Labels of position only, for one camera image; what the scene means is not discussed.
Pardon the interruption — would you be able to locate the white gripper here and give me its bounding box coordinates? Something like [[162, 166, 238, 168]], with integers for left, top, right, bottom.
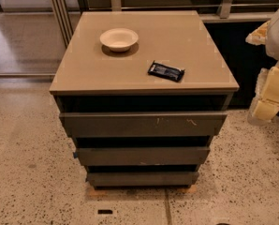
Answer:
[[245, 22, 279, 121]]

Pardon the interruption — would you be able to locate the black snack bar packet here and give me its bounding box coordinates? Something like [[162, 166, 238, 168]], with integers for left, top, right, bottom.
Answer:
[[148, 61, 184, 83]]

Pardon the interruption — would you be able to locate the grey drawer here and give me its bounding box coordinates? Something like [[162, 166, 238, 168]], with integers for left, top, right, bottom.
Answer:
[[87, 172, 198, 187], [60, 112, 227, 138], [76, 147, 210, 166]]

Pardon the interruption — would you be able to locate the grey three-drawer cabinet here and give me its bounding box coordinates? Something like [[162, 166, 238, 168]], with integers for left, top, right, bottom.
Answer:
[[49, 10, 241, 189]]

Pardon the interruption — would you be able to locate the white ceramic bowl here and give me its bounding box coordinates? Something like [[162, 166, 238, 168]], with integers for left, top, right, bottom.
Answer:
[[99, 28, 139, 53]]

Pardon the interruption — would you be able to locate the grey top drawer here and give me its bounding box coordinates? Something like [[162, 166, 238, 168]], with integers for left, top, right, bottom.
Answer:
[[60, 112, 227, 138]]

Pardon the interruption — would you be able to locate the metal railing frame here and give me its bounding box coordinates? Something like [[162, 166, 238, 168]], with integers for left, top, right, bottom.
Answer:
[[52, 0, 279, 44]]

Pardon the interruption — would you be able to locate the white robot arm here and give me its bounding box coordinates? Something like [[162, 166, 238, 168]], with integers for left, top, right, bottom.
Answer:
[[245, 8, 279, 126]]

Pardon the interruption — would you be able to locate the grey bottom drawer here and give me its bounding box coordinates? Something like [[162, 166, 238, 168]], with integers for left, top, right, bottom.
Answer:
[[87, 172, 198, 187]]

